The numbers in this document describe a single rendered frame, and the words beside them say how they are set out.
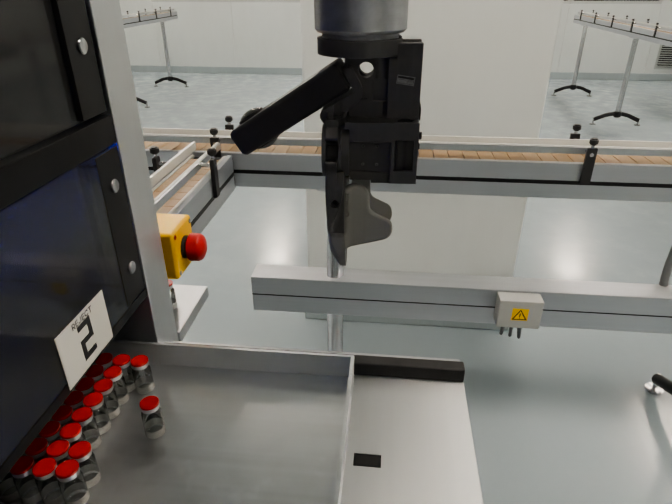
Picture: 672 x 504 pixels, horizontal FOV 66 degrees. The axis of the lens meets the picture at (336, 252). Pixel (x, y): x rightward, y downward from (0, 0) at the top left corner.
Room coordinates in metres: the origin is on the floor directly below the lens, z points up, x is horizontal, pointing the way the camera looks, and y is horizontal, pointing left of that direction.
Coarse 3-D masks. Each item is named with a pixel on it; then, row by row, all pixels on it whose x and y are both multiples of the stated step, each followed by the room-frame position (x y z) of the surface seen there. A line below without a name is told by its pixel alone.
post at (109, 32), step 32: (96, 0) 0.56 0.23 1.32; (96, 32) 0.55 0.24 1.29; (128, 64) 0.61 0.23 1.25; (128, 96) 0.59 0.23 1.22; (128, 128) 0.58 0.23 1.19; (128, 160) 0.57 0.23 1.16; (128, 192) 0.55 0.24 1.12; (160, 256) 0.60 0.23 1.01; (160, 288) 0.59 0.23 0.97; (128, 320) 0.56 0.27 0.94; (160, 320) 0.57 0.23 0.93
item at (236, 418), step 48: (192, 384) 0.51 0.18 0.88; (240, 384) 0.51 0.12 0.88; (288, 384) 0.51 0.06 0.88; (336, 384) 0.51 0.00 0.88; (144, 432) 0.43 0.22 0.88; (192, 432) 0.43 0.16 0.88; (240, 432) 0.43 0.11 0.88; (288, 432) 0.43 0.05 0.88; (336, 432) 0.43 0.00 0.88; (144, 480) 0.36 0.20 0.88; (192, 480) 0.36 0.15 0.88; (240, 480) 0.36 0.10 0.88; (288, 480) 0.36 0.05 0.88; (336, 480) 0.34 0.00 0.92
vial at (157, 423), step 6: (156, 408) 0.42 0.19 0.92; (144, 414) 0.42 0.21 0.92; (150, 414) 0.42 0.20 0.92; (156, 414) 0.42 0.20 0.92; (162, 414) 0.43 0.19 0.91; (144, 420) 0.42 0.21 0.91; (150, 420) 0.42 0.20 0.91; (156, 420) 0.42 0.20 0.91; (162, 420) 0.43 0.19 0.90; (144, 426) 0.42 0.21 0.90; (150, 426) 0.42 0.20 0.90; (156, 426) 0.42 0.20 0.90; (162, 426) 0.42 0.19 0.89; (150, 432) 0.42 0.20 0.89; (156, 432) 0.42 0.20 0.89; (162, 432) 0.42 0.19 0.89; (150, 438) 0.42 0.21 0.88; (156, 438) 0.42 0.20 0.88
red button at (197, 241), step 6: (192, 234) 0.67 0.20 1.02; (198, 234) 0.67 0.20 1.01; (186, 240) 0.66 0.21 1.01; (192, 240) 0.65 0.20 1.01; (198, 240) 0.66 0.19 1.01; (204, 240) 0.67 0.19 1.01; (186, 246) 0.65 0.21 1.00; (192, 246) 0.65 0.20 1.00; (198, 246) 0.65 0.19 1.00; (204, 246) 0.66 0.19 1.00; (186, 252) 0.65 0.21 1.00; (192, 252) 0.65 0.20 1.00; (198, 252) 0.65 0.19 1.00; (204, 252) 0.66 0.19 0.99; (192, 258) 0.65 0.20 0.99; (198, 258) 0.65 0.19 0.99
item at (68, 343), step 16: (96, 304) 0.45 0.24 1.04; (80, 320) 0.42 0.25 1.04; (96, 320) 0.44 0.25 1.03; (64, 336) 0.39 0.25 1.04; (80, 336) 0.41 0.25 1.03; (96, 336) 0.43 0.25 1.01; (112, 336) 0.46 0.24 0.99; (64, 352) 0.38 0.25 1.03; (80, 352) 0.40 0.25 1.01; (96, 352) 0.43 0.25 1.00; (64, 368) 0.38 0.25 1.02; (80, 368) 0.40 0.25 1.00
